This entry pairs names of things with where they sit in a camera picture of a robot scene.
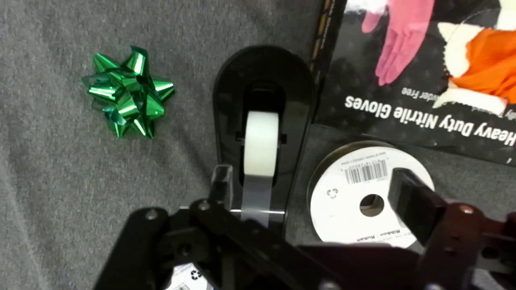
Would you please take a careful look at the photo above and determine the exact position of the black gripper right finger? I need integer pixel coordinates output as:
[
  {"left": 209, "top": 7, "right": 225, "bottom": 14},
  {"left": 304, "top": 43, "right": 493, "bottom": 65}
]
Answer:
[{"left": 386, "top": 168, "right": 451, "bottom": 249}]

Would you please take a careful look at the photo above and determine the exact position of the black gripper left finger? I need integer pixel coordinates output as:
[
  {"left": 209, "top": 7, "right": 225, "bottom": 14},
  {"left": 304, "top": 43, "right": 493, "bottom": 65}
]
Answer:
[{"left": 207, "top": 163, "right": 236, "bottom": 218}]

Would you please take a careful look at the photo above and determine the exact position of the white tape roll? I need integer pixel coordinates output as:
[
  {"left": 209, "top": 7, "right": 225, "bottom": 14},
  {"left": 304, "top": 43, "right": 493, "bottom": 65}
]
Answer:
[{"left": 241, "top": 109, "right": 283, "bottom": 229}]

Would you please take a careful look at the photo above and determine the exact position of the white ribbon spool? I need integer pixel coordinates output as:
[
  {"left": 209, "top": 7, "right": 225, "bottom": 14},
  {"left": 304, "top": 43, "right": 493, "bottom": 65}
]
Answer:
[{"left": 307, "top": 139, "right": 439, "bottom": 252}]

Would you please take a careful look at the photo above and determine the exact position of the black tape dispenser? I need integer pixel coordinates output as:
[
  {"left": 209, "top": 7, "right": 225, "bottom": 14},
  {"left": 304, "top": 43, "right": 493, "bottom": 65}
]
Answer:
[{"left": 212, "top": 44, "right": 320, "bottom": 231}]

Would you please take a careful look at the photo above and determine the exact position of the black nitrile gloves pack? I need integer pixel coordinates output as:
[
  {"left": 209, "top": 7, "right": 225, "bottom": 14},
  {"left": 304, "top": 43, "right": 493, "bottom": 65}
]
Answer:
[{"left": 310, "top": 0, "right": 516, "bottom": 170}]

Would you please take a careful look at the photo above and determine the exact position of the green gift bow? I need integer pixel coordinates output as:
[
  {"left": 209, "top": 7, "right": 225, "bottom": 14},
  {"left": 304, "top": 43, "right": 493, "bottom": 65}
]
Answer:
[{"left": 81, "top": 46, "right": 178, "bottom": 141}]

